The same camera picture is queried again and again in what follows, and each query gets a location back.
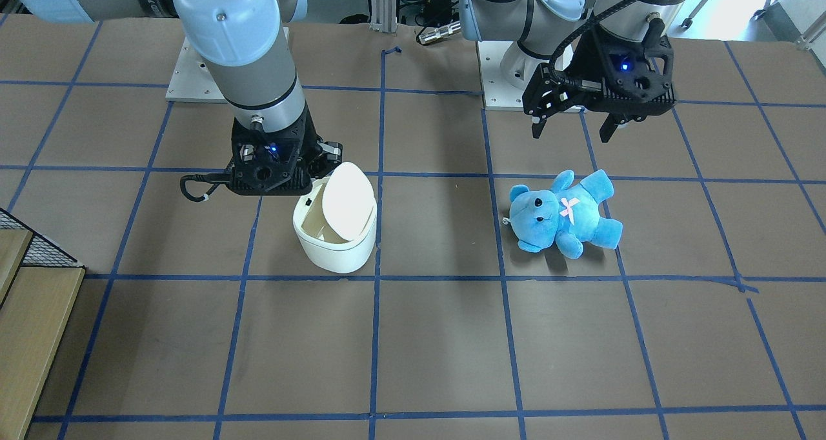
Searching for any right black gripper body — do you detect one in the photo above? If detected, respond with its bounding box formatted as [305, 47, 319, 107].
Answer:
[227, 108, 343, 196]

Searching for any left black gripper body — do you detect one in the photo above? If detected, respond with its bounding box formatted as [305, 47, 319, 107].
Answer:
[522, 25, 678, 119]

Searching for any white lidded trash can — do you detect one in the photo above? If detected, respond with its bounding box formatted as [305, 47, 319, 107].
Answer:
[292, 163, 378, 274]

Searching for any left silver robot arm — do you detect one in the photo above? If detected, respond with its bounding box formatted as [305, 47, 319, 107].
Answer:
[458, 0, 685, 142]

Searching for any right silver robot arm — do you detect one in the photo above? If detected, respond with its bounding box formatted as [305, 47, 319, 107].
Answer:
[21, 0, 343, 203]

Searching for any blue teddy bear plush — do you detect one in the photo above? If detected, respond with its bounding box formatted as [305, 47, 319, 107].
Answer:
[502, 170, 623, 259]

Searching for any silver cylindrical connector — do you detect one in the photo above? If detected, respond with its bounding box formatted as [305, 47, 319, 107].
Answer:
[415, 21, 462, 46]

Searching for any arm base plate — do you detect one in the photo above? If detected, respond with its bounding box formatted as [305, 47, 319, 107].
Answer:
[477, 41, 546, 112]
[165, 28, 291, 104]

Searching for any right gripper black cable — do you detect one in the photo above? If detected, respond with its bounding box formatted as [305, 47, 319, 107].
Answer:
[179, 172, 233, 203]

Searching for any aluminium frame post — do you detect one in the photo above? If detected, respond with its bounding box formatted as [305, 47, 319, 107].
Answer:
[368, 0, 400, 35]

